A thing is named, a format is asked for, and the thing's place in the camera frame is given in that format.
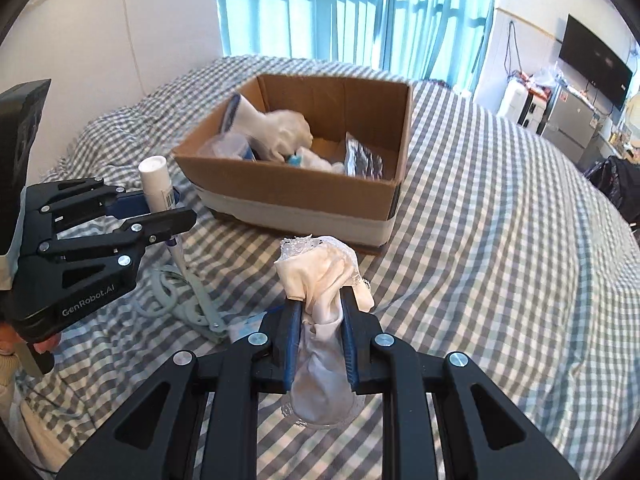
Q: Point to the white suitcase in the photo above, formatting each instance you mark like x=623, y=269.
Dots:
x=522, y=106

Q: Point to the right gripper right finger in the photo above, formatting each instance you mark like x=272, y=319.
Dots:
x=443, y=417

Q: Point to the white knit glove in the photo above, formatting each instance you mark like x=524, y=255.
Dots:
x=273, y=136

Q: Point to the blue tissue pack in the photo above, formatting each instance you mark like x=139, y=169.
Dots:
x=250, y=327

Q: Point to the black wall television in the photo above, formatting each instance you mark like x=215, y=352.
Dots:
x=597, y=62

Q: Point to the grey-green folding hanger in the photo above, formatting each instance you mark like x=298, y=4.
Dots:
x=179, y=292

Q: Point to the silver mini fridge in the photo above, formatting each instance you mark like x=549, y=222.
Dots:
x=569, y=122

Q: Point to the clear plastic round container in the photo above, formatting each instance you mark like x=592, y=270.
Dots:
x=230, y=145

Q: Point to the white cream tube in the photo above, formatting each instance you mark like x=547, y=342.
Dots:
x=159, y=195

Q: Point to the brown cardboard box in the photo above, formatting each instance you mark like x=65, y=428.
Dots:
x=309, y=193

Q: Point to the black clothes on chair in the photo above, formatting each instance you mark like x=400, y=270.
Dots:
x=619, y=181

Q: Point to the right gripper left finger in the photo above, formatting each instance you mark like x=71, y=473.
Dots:
x=154, y=433

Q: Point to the silver blister pill pack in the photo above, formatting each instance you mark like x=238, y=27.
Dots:
x=360, y=161

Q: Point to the cream cloth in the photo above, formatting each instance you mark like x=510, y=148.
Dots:
x=313, y=270

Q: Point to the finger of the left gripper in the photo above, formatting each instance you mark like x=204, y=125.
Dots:
x=128, y=204
x=137, y=233

